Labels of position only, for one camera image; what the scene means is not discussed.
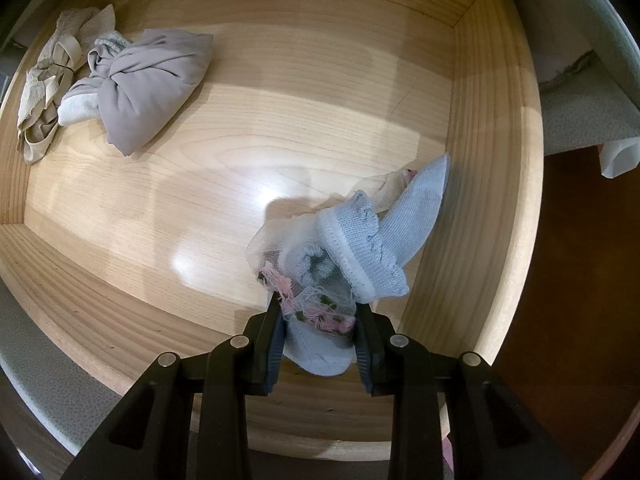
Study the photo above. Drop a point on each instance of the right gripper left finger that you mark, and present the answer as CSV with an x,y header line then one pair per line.
x,y
183,409

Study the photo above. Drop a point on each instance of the wooden top drawer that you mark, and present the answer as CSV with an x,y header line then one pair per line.
x,y
117,259

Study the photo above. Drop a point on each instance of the taupe knotted underwear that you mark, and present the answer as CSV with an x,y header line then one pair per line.
x,y
135,88

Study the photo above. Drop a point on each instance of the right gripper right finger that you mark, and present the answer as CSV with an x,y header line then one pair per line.
x,y
493,435

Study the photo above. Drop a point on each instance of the grey drawer cabinet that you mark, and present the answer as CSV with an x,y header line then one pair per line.
x,y
569,351

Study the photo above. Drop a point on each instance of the blue floral lace sock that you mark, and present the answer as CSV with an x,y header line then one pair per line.
x,y
325,264

